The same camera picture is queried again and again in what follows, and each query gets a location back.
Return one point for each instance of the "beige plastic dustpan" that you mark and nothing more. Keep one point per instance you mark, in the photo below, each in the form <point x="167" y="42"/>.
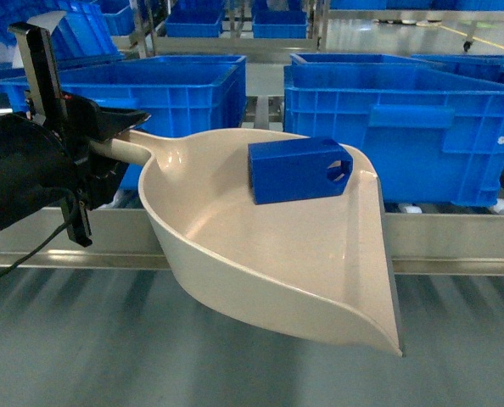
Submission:
<point x="316" y="269"/>

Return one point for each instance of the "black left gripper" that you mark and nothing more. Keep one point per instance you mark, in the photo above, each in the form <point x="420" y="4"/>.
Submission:
<point x="73" y="122"/>

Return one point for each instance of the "blue bin front right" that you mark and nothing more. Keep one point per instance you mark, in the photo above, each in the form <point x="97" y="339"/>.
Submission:
<point x="434" y="137"/>

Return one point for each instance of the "blue bin front left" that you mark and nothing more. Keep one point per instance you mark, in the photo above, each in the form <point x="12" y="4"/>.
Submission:
<point x="183" y="94"/>

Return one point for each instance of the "steel shelf rack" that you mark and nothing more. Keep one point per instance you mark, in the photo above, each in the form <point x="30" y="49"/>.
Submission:
<point x="197" y="208"/>

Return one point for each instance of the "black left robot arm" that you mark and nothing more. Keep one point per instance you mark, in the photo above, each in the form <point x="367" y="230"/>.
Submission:
<point x="45" y="153"/>

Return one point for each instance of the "blue plastic block part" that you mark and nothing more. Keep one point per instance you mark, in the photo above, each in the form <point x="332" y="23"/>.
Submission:
<point x="298" y="169"/>

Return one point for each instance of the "blue bin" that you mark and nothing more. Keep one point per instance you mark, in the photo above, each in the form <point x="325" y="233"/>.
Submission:
<point x="434" y="137"/>
<point x="183" y="94"/>

